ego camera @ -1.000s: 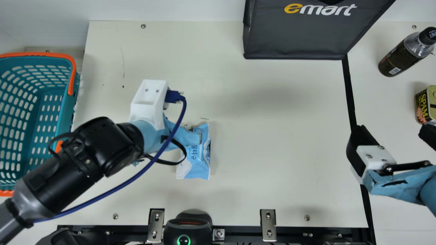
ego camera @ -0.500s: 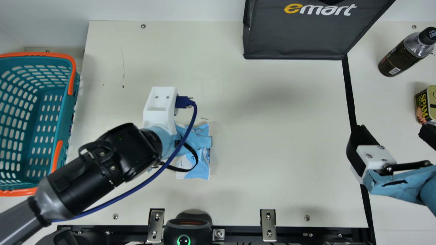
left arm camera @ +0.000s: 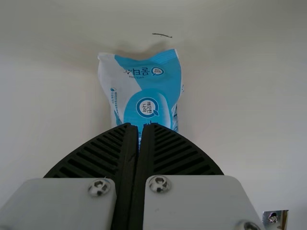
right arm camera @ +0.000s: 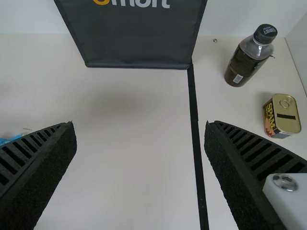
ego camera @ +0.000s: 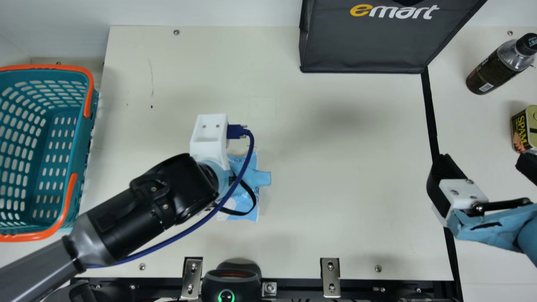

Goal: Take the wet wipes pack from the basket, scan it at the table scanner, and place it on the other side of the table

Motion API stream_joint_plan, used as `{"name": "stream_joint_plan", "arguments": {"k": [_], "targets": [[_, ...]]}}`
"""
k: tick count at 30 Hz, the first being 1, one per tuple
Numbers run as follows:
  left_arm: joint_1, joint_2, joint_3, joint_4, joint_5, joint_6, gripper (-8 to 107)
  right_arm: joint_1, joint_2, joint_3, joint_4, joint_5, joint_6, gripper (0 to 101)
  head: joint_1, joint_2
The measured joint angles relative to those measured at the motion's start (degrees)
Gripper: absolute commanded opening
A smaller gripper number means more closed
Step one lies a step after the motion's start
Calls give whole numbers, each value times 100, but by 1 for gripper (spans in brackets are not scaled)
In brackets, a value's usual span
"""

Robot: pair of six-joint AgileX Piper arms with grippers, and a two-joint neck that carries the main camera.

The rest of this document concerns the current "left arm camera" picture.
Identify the blue white wet wipes pack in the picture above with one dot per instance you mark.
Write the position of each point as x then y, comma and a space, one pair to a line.
144, 95

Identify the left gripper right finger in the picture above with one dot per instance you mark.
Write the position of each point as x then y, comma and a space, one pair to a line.
182, 163

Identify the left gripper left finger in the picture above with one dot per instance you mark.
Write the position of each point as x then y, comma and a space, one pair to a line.
91, 158

